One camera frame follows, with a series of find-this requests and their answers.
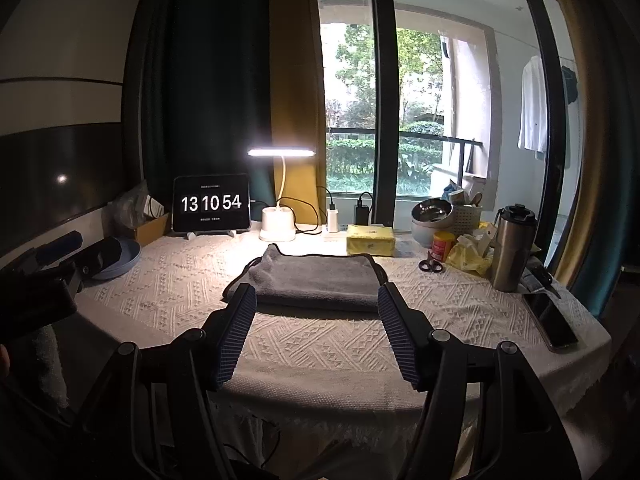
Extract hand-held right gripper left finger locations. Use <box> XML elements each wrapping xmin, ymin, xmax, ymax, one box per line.
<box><xmin>82</xmin><ymin>282</ymin><xmax>258</xmax><ymax>480</ymax></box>

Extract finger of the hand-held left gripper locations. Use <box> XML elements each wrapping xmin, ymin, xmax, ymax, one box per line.
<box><xmin>36</xmin><ymin>231</ymin><xmax>84</xmax><ymax>265</ymax></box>
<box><xmin>74</xmin><ymin>237</ymin><xmax>124</xmax><ymax>282</ymax></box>

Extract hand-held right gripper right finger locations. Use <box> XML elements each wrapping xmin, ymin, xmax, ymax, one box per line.
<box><xmin>377</xmin><ymin>282</ymin><xmax>581</xmax><ymax>480</ymax></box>

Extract grey towel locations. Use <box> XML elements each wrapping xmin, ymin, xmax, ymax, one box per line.
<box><xmin>222</xmin><ymin>243</ymin><xmax>389</xmax><ymax>314</ymax></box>

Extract blue plate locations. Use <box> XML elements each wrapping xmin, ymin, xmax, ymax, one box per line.
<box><xmin>90</xmin><ymin>237</ymin><xmax>143</xmax><ymax>281</ymax></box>

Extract cardboard box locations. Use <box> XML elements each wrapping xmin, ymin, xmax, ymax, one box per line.
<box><xmin>133</xmin><ymin>212</ymin><xmax>171</xmax><ymax>247</ymax></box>

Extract clear plastic bag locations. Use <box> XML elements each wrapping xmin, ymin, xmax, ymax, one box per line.
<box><xmin>102</xmin><ymin>182</ymin><xmax>166</xmax><ymax>234</ymax></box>

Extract white knitted tablecloth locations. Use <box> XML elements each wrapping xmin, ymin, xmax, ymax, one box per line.
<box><xmin>50</xmin><ymin>219</ymin><xmax>612</xmax><ymax>480</ymax></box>

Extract black scissors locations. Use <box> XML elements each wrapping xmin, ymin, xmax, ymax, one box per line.
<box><xmin>418</xmin><ymin>248</ymin><xmax>445</xmax><ymax>275</ymax></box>

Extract small orange jar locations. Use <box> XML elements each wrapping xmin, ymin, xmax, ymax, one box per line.
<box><xmin>432</xmin><ymin>231</ymin><xmax>456</xmax><ymax>264</ymax></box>

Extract yellow tissue pack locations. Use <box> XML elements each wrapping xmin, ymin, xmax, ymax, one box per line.
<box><xmin>346</xmin><ymin>224</ymin><xmax>396</xmax><ymax>256</ymax></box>

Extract yellow plastic bag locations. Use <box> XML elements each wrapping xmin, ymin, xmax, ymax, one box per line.
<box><xmin>444</xmin><ymin>233</ymin><xmax>494</xmax><ymax>276</ymax></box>

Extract grey bowl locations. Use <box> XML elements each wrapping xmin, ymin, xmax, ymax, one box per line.
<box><xmin>410</xmin><ymin>217</ymin><xmax>458</xmax><ymax>249</ymax></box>

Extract white desk lamp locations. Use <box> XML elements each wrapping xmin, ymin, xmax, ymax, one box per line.
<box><xmin>247</xmin><ymin>145</ymin><xmax>317</xmax><ymax>242</ymax></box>

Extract tablet with clock display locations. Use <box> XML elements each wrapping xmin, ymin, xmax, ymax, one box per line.
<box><xmin>171</xmin><ymin>173</ymin><xmax>251</xmax><ymax>234</ymax></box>

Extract steel bowl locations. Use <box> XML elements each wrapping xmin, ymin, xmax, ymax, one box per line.
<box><xmin>411</xmin><ymin>198</ymin><xmax>454</xmax><ymax>226</ymax></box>

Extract steel tumbler with black lid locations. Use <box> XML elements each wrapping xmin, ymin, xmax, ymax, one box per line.
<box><xmin>488</xmin><ymin>203</ymin><xmax>537</xmax><ymax>294</ymax></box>

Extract white plastic basket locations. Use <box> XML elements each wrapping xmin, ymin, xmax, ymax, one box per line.
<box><xmin>447</xmin><ymin>202</ymin><xmax>484</xmax><ymax>236</ymax></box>

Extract black smartphone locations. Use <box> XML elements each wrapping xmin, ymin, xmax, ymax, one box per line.
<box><xmin>522</xmin><ymin>291</ymin><xmax>580</xmax><ymax>353</ymax></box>

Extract dark green curtain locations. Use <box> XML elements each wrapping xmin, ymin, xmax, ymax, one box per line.
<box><xmin>127</xmin><ymin>0</ymin><xmax>277</xmax><ymax>222</ymax></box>

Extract black balcony railing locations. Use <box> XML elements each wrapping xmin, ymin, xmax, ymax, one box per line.
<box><xmin>325</xmin><ymin>127</ymin><xmax>487</xmax><ymax>182</ymax></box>

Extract white hanging shirt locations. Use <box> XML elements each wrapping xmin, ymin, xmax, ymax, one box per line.
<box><xmin>517</xmin><ymin>54</ymin><xmax>551</xmax><ymax>159</ymax></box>

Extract yellow curtain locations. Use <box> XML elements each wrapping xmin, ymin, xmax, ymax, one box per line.
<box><xmin>269</xmin><ymin>0</ymin><xmax>329</xmax><ymax>222</ymax></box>

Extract teal hanging garment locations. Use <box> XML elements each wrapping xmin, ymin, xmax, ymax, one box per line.
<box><xmin>560</xmin><ymin>65</ymin><xmax>579</xmax><ymax>102</ymax></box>

